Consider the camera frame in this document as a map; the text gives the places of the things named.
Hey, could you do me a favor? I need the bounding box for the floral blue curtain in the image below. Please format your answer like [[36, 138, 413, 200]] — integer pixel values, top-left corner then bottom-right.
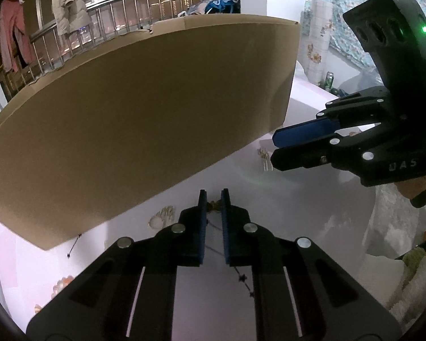
[[301, 0, 418, 76]]

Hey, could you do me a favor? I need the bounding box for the white fluffy blanket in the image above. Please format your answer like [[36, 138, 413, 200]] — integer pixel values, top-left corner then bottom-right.
[[357, 247, 426, 331]]

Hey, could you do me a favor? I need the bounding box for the pink orange bead bracelet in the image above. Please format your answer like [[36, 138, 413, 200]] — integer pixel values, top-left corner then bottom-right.
[[34, 274, 75, 315]]

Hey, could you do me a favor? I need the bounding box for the gold chain piece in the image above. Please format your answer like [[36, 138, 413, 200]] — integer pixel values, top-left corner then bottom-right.
[[257, 147, 275, 172]]

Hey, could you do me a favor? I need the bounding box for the metal balcony railing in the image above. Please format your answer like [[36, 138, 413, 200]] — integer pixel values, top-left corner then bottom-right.
[[0, 0, 201, 99]]

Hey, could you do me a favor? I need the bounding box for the brown cardboard box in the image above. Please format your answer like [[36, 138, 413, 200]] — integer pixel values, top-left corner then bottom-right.
[[0, 14, 301, 250]]

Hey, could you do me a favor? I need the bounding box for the person's right hand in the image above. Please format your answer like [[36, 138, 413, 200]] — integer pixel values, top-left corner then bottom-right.
[[395, 176, 426, 209]]

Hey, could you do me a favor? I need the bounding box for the beige hanging jacket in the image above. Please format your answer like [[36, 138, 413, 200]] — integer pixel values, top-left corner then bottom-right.
[[51, 0, 91, 36]]

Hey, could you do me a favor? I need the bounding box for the gold ring keychain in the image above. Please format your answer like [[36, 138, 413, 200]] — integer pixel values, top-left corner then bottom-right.
[[148, 205, 175, 231]]

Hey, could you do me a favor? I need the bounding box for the pink hanging garment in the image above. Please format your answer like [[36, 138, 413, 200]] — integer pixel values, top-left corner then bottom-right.
[[0, 0, 36, 72]]

